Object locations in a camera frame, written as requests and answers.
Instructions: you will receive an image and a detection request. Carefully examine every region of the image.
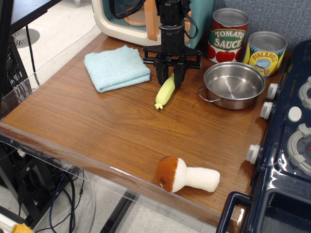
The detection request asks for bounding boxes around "light blue folded cloth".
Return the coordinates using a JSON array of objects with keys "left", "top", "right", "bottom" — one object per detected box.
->
[{"left": 84, "top": 45, "right": 151, "bottom": 93}]

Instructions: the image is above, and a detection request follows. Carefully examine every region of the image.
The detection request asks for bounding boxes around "plush brown white mushroom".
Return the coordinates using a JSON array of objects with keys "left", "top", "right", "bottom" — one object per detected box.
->
[{"left": 155, "top": 156, "right": 221, "bottom": 193}]

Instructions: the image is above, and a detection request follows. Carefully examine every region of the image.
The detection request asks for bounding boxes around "yellow object bottom left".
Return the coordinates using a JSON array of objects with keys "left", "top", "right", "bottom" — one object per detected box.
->
[{"left": 11, "top": 223, "right": 33, "bottom": 233}]

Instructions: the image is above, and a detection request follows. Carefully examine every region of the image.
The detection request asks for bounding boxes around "blue cable under table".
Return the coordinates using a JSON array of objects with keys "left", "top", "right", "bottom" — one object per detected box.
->
[{"left": 49, "top": 173, "right": 76, "bottom": 233}]

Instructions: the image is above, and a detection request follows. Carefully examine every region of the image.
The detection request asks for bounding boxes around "white stove knob lower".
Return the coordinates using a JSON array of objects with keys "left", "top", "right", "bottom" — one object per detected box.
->
[{"left": 246, "top": 145, "right": 260, "bottom": 165}]

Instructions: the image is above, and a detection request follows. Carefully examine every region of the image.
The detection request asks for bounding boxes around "green handled metal spoon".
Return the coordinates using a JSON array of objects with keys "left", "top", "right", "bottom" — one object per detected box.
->
[{"left": 155, "top": 74, "right": 175, "bottom": 109}]

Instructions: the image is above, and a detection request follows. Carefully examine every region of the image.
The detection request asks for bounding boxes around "clear acrylic table guard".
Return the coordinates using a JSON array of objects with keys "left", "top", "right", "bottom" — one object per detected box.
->
[{"left": 0, "top": 34, "right": 220, "bottom": 231}]

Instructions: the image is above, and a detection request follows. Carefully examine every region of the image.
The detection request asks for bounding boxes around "toy microwave teal cream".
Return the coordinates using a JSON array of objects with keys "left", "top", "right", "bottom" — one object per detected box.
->
[{"left": 91, "top": 0, "right": 213, "bottom": 49}]

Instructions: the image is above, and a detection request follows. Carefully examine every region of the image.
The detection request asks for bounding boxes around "white stove knob upper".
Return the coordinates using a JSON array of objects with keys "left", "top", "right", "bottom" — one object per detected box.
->
[{"left": 266, "top": 83, "right": 278, "bottom": 100}]

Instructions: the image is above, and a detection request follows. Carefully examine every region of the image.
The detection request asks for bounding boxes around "tomato sauce can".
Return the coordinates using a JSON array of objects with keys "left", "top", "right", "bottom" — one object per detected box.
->
[{"left": 206, "top": 8, "right": 249, "bottom": 63}]

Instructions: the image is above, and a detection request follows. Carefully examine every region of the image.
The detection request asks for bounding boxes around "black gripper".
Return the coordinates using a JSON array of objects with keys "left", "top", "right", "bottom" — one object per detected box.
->
[{"left": 142, "top": 25, "right": 202, "bottom": 88}]

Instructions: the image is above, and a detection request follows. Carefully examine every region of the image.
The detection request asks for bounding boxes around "dark blue toy stove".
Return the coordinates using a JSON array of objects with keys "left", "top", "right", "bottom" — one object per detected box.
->
[{"left": 217, "top": 40, "right": 311, "bottom": 233}]

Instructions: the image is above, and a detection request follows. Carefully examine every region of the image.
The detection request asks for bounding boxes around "small steel pot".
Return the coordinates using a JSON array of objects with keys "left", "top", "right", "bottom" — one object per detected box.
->
[{"left": 198, "top": 62, "right": 266, "bottom": 110}]

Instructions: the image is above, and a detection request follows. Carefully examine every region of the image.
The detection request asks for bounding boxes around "white stove knob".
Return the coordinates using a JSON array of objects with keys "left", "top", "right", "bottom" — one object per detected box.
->
[
  {"left": 266, "top": 83, "right": 278, "bottom": 100},
  {"left": 260, "top": 102, "right": 273, "bottom": 120},
  {"left": 246, "top": 145, "right": 260, "bottom": 165}
]

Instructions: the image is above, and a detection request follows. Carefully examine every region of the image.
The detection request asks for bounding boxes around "white stove knob middle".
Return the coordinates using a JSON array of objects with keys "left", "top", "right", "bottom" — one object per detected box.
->
[{"left": 260, "top": 102, "right": 273, "bottom": 120}]

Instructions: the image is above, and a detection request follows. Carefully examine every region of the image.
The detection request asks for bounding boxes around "pineapple slices can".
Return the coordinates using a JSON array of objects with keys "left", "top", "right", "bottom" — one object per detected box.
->
[{"left": 243, "top": 31, "right": 288, "bottom": 77}]

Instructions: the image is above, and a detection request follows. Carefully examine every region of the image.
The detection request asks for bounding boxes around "black cable under table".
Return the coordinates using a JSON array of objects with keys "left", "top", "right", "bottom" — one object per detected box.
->
[{"left": 35, "top": 169, "right": 86, "bottom": 233}]

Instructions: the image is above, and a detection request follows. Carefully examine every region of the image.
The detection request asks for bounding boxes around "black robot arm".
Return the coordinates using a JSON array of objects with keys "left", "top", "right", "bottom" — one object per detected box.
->
[{"left": 142, "top": 0, "right": 202, "bottom": 88}]

